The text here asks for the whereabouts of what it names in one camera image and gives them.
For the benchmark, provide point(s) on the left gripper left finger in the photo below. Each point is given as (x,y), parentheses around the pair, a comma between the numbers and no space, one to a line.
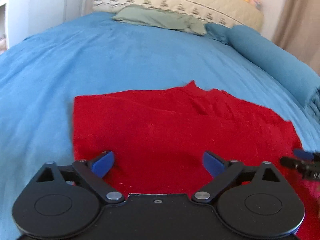
(62,201)

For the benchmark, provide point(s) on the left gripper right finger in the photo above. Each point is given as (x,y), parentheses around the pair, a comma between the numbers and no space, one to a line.
(253,201)

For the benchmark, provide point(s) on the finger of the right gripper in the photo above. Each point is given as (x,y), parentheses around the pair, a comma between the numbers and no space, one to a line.
(308,169)
(304,155)

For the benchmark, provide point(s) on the red long-sleeve sweater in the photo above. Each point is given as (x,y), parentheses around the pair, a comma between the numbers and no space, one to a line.
(158,138)

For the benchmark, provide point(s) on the folded blue duvet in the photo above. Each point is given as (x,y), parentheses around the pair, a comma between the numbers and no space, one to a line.
(294,75)

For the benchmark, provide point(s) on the beige curtain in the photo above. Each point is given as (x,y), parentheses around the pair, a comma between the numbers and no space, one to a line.
(297,31)

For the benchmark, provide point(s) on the blue bed sheet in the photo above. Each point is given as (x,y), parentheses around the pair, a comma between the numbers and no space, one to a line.
(41,76)

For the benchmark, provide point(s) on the white wardrobe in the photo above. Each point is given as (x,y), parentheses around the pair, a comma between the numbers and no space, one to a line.
(44,14)

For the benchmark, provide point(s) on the green pillow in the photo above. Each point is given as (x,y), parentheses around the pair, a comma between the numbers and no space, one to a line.
(138,15)

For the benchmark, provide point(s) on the white shelf unit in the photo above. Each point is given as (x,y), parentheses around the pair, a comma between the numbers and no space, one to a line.
(14,22)

